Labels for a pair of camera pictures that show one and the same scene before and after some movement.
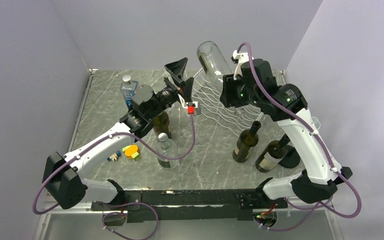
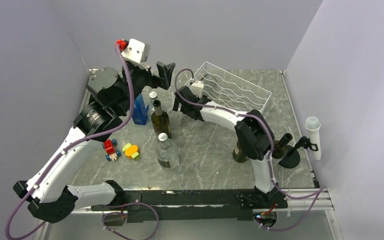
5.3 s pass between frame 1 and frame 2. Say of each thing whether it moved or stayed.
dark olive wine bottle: stayed
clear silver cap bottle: stayed
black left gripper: moved
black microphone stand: stayed
